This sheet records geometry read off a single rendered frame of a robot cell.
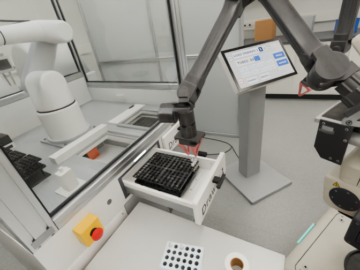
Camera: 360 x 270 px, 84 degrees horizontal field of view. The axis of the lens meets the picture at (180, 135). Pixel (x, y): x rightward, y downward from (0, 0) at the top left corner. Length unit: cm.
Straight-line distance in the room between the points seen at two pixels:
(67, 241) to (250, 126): 142
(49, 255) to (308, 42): 96
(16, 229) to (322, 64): 89
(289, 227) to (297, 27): 141
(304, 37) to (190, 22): 179
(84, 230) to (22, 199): 21
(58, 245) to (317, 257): 119
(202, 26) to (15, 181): 212
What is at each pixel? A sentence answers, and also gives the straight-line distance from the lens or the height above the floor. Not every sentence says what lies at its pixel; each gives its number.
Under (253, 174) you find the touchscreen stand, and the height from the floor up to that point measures 4.
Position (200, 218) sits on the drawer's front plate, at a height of 85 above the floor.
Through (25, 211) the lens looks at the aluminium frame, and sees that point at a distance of 67.
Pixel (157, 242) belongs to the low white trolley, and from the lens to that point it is 82.
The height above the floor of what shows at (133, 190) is 86.
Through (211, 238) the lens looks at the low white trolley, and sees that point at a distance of 80.
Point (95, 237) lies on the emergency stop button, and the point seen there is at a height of 88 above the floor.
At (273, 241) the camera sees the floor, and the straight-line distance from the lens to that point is 172.
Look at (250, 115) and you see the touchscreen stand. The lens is 168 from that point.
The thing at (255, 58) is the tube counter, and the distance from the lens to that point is 158.
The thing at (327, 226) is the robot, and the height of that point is 28.
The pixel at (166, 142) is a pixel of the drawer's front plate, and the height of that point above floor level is 90.
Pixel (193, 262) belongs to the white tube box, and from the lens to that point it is 72.
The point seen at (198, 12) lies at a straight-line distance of 239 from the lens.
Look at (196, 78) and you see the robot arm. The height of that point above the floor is 125.
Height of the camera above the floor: 144
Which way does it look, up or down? 30 degrees down
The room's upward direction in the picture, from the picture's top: 9 degrees counter-clockwise
